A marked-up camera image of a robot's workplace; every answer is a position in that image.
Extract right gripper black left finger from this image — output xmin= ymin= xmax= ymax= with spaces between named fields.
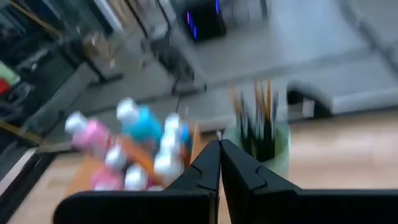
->
xmin=167 ymin=139 xmax=222 ymax=224

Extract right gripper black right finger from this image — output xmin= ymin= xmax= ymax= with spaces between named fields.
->
xmin=221 ymin=139 xmax=299 ymax=224

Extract small white capped paint bottle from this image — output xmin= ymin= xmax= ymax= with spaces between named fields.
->
xmin=124 ymin=164 xmax=149 ymax=191
xmin=154 ymin=154 xmax=184 ymax=184
xmin=158 ymin=133 xmax=181 ymax=156

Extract thin dark paintbrush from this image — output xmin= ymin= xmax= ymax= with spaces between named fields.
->
xmin=259 ymin=81 xmax=267 ymax=150

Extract paintbrush with light tip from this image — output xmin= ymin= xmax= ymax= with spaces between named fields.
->
xmin=229 ymin=81 xmax=246 ymax=147

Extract large teal paint bottle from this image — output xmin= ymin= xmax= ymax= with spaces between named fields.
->
xmin=116 ymin=97 xmax=164 ymax=147

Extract pink paint bottle white cap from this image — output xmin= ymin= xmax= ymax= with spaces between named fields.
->
xmin=64 ymin=111 xmax=113 ymax=156
xmin=90 ymin=167 xmax=125 ymax=191

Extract green plastic cup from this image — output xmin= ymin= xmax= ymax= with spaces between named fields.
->
xmin=222 ymin=119 xmax=292 ymax=180

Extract black computer tower blue lights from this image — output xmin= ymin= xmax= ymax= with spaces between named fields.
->
xmin=182 ymin=0 xmax=228 ymax=41

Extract brown cardboard box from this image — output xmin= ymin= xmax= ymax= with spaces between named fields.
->
xmin=82 ymin=30 xmax=114 ymax=71

